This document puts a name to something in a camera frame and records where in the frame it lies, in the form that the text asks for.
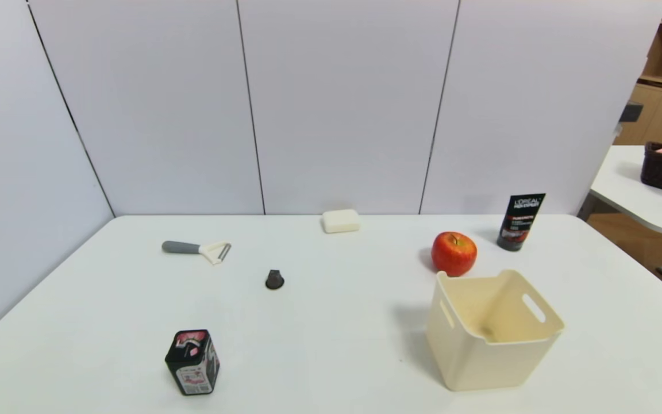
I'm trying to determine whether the black L'Oreal cosmetic tube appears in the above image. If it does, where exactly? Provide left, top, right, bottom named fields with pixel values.
left=496, top=193, right=546, bottom=252

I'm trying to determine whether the cream plastic storage box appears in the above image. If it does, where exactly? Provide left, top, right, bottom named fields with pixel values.
left=426, top=269, right=565, bottom=392

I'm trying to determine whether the white soap bar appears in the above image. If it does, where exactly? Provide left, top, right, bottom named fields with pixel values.
left=322, top=209, right=361, bottom=234

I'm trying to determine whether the red apple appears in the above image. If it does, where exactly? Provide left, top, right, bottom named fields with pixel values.
left=431, top=231, right=479, bottom=277

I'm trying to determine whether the black tin with pink print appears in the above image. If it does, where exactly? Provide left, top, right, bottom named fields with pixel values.
left=164, top=329, right=221, bottom=396

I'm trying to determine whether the grey handled white peeler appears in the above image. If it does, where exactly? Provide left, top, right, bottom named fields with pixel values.
left=161, top=240, right=232, bottom=266

